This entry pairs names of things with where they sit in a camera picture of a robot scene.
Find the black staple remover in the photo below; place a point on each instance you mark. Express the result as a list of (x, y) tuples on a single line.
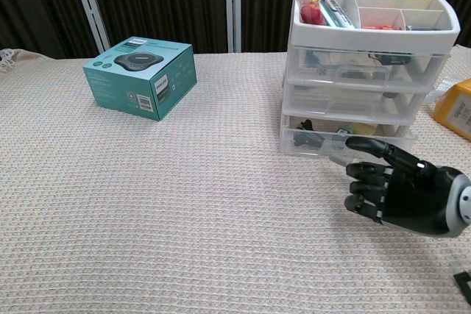
[(307, 140)]

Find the white plastic drawer organizer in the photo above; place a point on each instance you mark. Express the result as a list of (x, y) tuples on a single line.
[(368, 36)]

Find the clear bottom drawer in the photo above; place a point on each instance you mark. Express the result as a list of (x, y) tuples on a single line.
[(294, 152)]

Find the yellow sponge block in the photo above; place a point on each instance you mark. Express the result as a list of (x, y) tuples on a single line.
[(362, 129)]

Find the black oblong gadget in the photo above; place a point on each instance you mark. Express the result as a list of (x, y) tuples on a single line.
[(393, 59)]

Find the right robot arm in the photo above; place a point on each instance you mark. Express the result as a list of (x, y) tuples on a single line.
[(467, 203)]

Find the clear top drawer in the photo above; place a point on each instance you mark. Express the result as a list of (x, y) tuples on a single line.
[(419, 69)]

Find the yellow corgi tissue box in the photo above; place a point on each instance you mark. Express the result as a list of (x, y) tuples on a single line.
[(456, 108)]

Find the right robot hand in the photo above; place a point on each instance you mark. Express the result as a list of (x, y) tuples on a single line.
[(412, 196)]

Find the red packaged snack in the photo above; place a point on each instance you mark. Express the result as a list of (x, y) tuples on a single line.
[(311, 12)]

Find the green pen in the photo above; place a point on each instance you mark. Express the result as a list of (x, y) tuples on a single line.
[(327, 14)]

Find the clear middle drawer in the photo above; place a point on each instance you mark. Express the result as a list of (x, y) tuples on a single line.
[(324, 100)]

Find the beige woven tablecloth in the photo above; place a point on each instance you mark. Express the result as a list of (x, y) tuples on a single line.
[(184, 211)]

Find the teal Philips speaker box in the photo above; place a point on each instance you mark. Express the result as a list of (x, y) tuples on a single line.
[(147, 86)]

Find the black binder clip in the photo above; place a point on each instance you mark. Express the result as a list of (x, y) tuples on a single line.
[(306, 124)]

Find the orange red push pins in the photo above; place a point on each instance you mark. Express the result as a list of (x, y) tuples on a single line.
[(377, 27)]

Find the clear drawer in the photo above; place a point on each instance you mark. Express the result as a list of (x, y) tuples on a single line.
[(294, 152), (324, 100), (419, 69)]

